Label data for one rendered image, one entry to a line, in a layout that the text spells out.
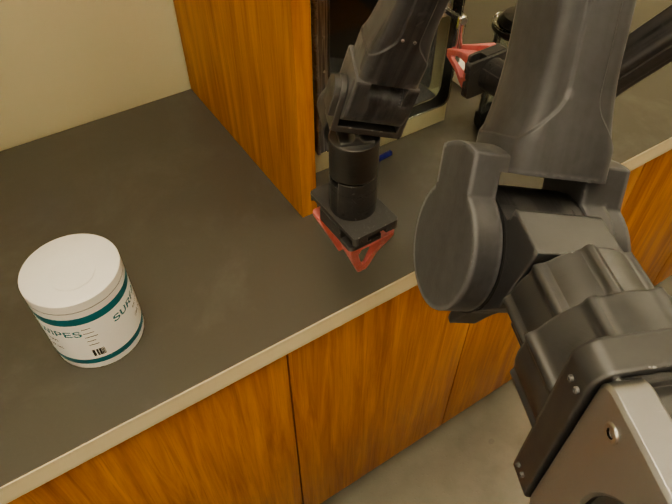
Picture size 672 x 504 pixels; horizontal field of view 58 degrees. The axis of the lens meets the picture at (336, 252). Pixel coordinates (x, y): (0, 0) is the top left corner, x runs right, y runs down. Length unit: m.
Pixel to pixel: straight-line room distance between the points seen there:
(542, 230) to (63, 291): 0.66
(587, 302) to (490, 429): 1.67
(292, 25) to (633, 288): 0.65
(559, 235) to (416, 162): 0.89
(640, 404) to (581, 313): 0.06
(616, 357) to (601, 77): 0.17
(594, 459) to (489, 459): 1.64
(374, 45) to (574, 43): 0.27
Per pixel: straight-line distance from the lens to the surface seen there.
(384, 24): 0.58
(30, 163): 1.33
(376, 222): 0.72
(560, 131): 0.35
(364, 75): 0.60
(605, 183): 0.37
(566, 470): 0.29
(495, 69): 1.07
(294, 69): 0.90
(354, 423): 1.40
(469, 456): 1.89
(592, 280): 0.31
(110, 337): 0.90
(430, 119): 1.29
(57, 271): 0.88
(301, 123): 0.96
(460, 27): 1.12
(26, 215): 1.22
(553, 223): 0.33
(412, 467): 1.85
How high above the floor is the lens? 1.70
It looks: 48 degrees down
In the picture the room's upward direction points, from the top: straight up
